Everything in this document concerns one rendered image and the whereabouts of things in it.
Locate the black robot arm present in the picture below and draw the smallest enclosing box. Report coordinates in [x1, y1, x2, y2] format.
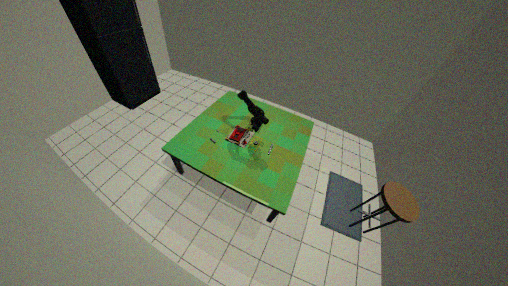
[237, 90, 269, 124]

